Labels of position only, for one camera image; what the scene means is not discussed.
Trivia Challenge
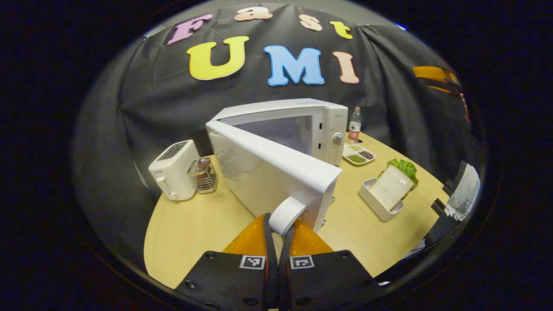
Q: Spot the dark chair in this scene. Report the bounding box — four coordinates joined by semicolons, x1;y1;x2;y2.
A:
432;161;462;242

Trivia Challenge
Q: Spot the wire utensil basket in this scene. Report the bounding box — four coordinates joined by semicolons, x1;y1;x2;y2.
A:
187;157;219;194

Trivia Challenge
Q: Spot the bread and lettuce sandwich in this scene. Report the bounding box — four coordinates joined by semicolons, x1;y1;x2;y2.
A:
368;159;419;212

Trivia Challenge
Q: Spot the white crumpled cloth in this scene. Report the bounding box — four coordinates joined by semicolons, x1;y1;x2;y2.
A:
445;163;481;222

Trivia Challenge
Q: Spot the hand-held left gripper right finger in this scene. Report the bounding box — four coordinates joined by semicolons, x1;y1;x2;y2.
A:
278;218;384;311

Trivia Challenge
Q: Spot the white rectangular tray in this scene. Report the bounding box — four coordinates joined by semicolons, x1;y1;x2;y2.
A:
359;178;405;222

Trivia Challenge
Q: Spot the white divided dish with beans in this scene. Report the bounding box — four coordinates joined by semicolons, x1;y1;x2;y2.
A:
342;143;376;166

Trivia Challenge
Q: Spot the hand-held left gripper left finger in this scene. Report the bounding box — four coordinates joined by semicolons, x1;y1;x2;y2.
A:
175;213;278;311

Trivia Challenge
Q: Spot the clear water bottle red label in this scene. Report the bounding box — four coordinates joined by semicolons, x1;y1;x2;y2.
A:
348;107;362;144

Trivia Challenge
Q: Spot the black backdrop cloth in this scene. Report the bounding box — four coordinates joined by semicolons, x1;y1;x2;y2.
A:
71;4;486;277

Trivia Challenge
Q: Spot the white microwave oven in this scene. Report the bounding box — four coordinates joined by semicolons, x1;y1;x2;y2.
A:
205;98;349;237

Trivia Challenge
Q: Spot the white toaster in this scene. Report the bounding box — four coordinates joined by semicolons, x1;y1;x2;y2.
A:
148;140;200;201

